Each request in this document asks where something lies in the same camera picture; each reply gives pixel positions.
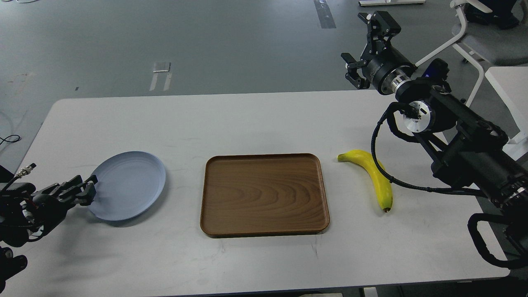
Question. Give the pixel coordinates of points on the yellow banana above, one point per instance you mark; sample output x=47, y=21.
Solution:
x=381, y=184

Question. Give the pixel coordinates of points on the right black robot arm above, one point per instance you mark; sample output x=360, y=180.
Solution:
x=466, y=150

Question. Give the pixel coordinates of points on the white floor tape marks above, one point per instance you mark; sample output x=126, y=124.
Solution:
x=161, y=76

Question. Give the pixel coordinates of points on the grey floor tape strip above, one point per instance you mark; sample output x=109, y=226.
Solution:
x=324, y=14

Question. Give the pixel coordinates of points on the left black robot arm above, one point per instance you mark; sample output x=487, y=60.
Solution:
x=14, y=231

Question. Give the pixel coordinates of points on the brown wooden tray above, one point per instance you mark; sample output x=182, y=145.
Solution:
x=263, y=195

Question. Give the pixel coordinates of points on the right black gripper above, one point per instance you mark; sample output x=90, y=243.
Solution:
x=381, y=62

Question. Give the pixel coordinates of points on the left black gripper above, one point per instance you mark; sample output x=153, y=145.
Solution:
x=48, y=208

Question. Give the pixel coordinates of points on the blue round plate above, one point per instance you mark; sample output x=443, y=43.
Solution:
x=128, y=184

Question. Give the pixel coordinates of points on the white office chair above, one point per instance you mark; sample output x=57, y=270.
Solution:
x=495, y=46

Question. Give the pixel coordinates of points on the white side table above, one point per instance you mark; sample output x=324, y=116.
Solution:
x=511, y=84

